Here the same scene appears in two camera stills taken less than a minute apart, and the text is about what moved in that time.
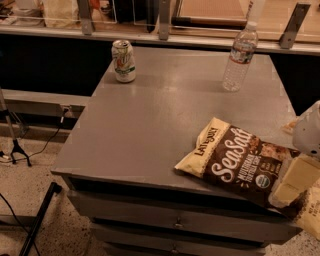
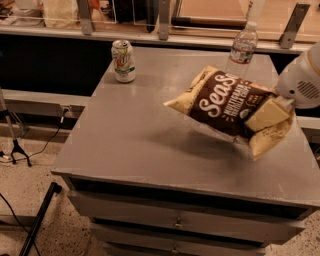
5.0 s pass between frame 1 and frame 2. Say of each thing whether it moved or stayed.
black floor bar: stayed
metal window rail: stayed
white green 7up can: stayed
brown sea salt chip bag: moved
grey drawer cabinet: stayed
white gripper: moved
